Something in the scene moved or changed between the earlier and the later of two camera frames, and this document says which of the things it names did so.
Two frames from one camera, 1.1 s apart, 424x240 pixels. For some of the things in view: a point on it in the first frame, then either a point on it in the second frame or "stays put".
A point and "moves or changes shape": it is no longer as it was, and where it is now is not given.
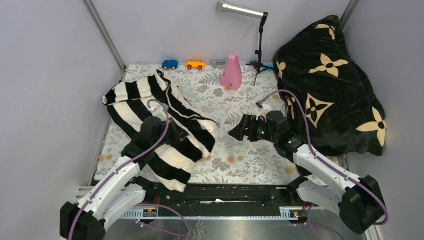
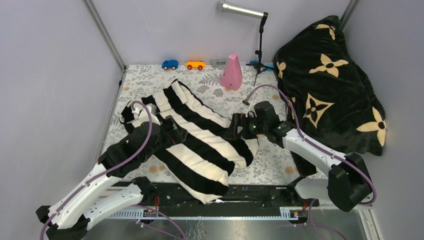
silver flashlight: [225, 7] stays put
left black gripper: [178, 132] stays put
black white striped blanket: [191, 135] moves or changes shape
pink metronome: [231, 77] stays put
